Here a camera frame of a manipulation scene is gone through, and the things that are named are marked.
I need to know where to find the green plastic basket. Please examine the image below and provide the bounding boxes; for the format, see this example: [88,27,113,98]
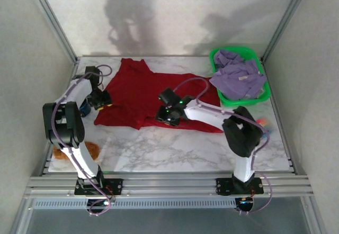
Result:
[209,46,271,107]

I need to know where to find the colourful small toy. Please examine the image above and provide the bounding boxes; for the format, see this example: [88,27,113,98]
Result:
[257,115,276,140]

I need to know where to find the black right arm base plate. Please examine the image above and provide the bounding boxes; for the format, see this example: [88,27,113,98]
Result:
[216,177,264,195]

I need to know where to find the aluminium frame corner post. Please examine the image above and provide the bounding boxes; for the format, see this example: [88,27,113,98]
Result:
[25,0,80,65]
[261,0,313,60]

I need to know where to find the orange fuzzy scrubber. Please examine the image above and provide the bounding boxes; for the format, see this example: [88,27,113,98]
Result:
[52,141,102,161]

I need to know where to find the dark blue cup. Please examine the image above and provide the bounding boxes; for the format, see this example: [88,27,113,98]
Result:
[80,102,92,118]

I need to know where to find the purple t-shirt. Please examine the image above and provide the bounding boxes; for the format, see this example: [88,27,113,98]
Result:
[213,48,246,70]
[209,59,267,101]

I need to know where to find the grey slotted cable duct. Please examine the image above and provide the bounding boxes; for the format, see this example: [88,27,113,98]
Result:
[34,198,237,210]

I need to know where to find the aluminium mounting rail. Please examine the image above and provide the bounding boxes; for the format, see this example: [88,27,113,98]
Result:
[25,174,315,199]

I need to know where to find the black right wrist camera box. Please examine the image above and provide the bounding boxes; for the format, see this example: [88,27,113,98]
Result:
[158,87,182,105]

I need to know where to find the red t-shirt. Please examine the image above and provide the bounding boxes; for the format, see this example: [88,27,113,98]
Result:
[93,58,225,134]

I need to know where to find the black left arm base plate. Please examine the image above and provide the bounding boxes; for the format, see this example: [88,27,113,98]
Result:
[74,178,124,195]

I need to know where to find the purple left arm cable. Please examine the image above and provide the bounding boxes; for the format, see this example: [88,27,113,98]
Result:
[50,64,113,217]

